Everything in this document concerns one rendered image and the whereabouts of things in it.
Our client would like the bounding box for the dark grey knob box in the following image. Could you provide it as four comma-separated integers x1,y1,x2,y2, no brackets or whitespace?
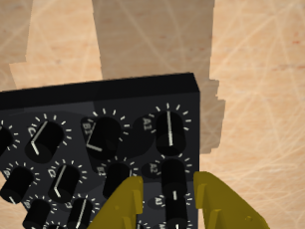
0,73,200,229

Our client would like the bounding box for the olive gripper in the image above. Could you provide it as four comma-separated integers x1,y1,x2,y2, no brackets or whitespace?
87,171,270,229

